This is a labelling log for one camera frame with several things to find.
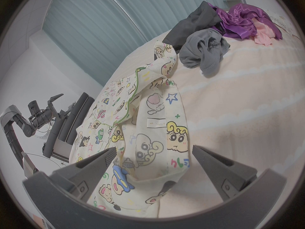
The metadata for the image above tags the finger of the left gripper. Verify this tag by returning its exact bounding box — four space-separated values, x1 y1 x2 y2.
48 93 64 104
57 108 72 119

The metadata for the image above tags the white printed pillow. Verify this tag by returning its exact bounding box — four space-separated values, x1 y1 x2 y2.
264 8 295 37

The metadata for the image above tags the bed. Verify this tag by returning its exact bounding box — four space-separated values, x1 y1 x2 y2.
69 0 305 220

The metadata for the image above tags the blue-green curtain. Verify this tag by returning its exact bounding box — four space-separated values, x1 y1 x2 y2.
100 0 241 42
42 0 153 88

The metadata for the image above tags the black garment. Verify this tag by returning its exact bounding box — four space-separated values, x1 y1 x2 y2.
163 1 225 52

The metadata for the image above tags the purple satin garment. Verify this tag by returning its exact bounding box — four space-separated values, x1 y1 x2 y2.
210 4 283 40

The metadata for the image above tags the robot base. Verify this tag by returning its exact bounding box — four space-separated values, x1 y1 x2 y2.
21 151 40 177

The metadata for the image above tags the grey garment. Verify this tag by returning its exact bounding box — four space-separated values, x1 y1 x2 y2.
179 29 231 77

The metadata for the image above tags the grey bedside table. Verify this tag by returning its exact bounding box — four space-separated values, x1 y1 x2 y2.
225 0 247 9

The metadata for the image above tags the pink garment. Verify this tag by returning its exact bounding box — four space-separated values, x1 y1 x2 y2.
252 18 275 46

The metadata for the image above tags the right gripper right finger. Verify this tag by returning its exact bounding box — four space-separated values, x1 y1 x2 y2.
192 145 258 202

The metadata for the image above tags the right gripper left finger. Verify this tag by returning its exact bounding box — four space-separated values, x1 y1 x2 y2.
51 147 118 201

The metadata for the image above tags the white printed pyjama top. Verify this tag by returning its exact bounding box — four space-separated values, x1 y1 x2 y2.
69 40 192 219

